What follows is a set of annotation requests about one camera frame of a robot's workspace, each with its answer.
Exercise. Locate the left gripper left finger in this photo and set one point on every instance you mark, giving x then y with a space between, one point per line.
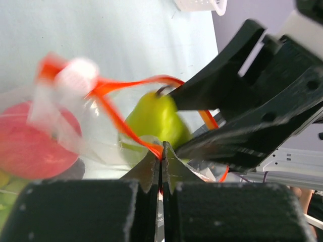
122 209

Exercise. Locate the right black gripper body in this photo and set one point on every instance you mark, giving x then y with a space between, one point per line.
290 62

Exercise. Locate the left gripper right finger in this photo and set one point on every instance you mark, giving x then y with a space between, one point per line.
199 211

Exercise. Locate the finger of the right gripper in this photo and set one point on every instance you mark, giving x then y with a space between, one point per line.
249 139
210 85

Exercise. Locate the green fake pear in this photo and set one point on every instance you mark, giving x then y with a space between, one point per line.
154 119

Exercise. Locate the clear zip top bag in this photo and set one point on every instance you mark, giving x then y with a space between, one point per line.
73 102

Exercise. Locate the red fake apple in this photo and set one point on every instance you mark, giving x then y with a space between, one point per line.
27 152

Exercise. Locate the green fake grapes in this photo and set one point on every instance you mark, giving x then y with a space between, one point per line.
11 186

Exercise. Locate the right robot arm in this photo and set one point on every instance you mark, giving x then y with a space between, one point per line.
301 153

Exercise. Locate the white plastic basket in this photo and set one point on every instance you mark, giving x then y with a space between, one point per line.
219 6

